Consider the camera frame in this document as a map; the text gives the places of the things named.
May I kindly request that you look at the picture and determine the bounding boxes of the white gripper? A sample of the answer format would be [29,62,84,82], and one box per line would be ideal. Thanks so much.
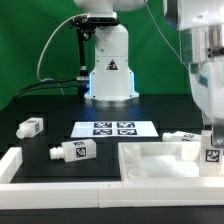
[189,61,224,148]

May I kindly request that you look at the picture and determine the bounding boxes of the white square tabletop part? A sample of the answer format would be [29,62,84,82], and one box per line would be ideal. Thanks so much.
[117,141,224,183]

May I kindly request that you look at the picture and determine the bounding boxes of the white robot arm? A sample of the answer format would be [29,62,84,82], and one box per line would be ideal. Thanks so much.
[73,0,224,148]

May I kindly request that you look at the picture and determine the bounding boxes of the white U-shaped fence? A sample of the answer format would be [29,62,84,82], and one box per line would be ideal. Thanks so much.
[0,147,224,210]

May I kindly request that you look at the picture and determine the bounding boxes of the white tag sheet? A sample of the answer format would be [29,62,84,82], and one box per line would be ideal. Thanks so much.
[71,121,158,138]

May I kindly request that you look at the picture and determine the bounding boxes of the black camera on stand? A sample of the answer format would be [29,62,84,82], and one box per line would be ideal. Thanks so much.
[69,13,119,98]

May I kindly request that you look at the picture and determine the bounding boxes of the black cables on table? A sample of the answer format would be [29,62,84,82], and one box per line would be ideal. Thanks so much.
[12,78,88,103]

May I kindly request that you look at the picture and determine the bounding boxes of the grey camera cable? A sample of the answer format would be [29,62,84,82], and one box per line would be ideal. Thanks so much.
[36,13,88,83]

